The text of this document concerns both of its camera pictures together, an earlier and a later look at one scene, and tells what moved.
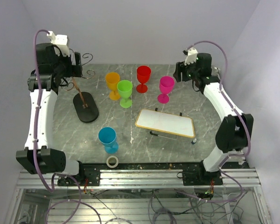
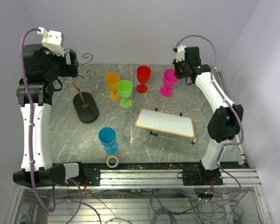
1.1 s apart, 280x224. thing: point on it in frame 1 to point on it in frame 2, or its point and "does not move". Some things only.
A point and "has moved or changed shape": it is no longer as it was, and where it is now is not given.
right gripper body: [189, 72] does not move
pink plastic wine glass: [166, 85] has moved or changed shape
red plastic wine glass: [143, 73] does not move
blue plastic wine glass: [107, 136] does not move
